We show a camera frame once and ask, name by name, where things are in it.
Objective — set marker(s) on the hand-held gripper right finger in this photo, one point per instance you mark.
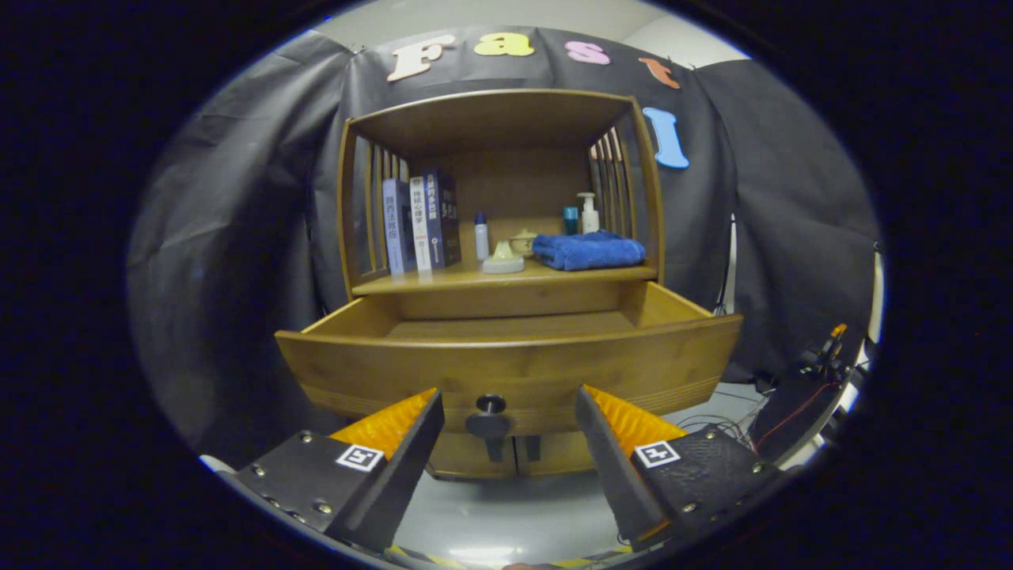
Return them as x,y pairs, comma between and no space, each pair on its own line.
611,475

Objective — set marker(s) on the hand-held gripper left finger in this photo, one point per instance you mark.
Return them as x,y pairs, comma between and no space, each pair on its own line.
407,475

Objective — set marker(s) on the black drawer knob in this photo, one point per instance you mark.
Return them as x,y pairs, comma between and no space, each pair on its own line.
489,423

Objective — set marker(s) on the wooden drawer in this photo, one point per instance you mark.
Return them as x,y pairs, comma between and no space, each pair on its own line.
514,364

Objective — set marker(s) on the pale green scrub brush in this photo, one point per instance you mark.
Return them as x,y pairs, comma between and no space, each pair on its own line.
503,261

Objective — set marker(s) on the wooden cabinet door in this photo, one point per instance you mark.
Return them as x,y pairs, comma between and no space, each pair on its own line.
562,453
459,455

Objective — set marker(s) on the wooden countertop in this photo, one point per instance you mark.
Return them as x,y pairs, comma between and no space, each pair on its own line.
459,277

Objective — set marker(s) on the wooden cabinet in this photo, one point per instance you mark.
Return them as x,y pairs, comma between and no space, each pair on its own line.
491,119

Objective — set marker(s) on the blue folded towel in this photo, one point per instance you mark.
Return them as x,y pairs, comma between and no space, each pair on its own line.
589,252

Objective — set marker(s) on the white bottle blue cap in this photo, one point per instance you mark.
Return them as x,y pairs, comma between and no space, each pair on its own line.
481,241

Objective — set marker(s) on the white spine book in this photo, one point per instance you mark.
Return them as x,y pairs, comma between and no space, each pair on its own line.
419,229

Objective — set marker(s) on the pale blue book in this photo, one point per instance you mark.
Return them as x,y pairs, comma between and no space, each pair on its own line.
392,229

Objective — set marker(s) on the orange black device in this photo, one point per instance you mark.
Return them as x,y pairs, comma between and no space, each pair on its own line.
827,356

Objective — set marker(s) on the beige lidded teacup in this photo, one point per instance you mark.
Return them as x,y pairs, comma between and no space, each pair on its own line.
524,244

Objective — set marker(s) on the white pump bottle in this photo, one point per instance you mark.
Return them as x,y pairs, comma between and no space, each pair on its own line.
589,220

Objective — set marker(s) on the dark blue book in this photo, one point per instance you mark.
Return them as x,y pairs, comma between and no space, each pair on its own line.
445,222

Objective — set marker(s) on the teal bottle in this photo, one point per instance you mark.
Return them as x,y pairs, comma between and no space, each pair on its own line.
570,222

